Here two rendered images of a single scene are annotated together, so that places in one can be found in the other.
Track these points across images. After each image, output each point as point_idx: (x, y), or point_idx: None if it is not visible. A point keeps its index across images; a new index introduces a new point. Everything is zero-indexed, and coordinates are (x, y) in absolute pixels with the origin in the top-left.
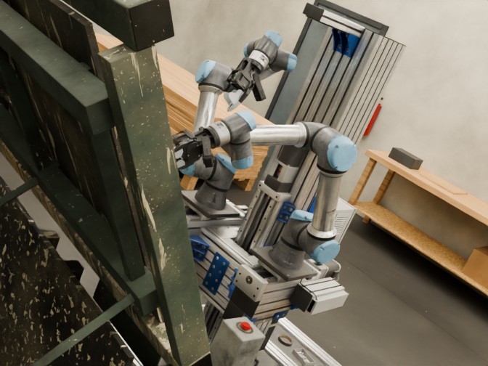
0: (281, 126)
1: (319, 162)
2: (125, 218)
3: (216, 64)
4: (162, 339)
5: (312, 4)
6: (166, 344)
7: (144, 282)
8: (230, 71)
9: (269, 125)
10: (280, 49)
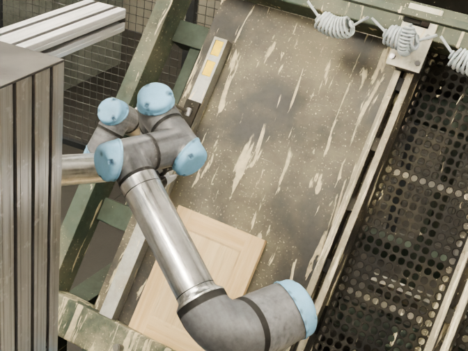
0: (67, 154)
1: None
2: None
3: (276, 285)
4: (87, 301)
5: (113, 5)
6: (80, 298)
7: (120, 203)
8: (242, 295)
9: (85, 154)
10: (138, 136)
